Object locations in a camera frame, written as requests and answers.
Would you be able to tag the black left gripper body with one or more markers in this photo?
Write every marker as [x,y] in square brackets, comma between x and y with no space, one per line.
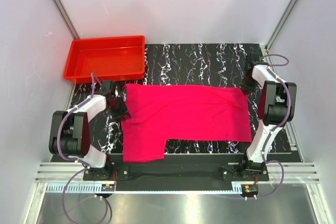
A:
[119,109]

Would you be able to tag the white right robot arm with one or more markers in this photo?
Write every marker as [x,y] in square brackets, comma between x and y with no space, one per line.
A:
[276,108]

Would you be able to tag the white slotted cable duct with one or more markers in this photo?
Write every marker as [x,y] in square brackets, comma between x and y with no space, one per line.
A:
[87,188]

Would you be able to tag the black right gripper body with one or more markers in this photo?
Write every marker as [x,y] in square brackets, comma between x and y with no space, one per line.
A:
[249,85]

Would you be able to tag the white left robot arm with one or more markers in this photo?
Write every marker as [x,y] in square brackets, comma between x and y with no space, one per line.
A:
[70,136]

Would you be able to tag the red plastic bin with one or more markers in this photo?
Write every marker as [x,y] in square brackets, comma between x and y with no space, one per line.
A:
[110,58]

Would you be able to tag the aluminium frame rail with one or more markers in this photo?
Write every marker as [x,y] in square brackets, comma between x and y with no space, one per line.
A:
[293,172]

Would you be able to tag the left orange connector board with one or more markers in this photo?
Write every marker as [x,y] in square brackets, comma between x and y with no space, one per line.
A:
[108,187]

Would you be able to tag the black marbled table mat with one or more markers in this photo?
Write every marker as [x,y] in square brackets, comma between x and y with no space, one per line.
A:
[216,65]

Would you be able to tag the right orange connector board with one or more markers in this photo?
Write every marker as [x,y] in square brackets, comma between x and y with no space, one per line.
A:
[251,189]

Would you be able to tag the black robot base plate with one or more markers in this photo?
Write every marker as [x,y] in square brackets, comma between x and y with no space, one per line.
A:
[211,183]

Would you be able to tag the pink t shirt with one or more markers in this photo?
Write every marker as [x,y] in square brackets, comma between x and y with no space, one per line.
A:
[182,112]

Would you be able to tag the orange connector board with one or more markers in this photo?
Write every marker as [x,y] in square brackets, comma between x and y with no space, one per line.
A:
[251,189]
[108,187]

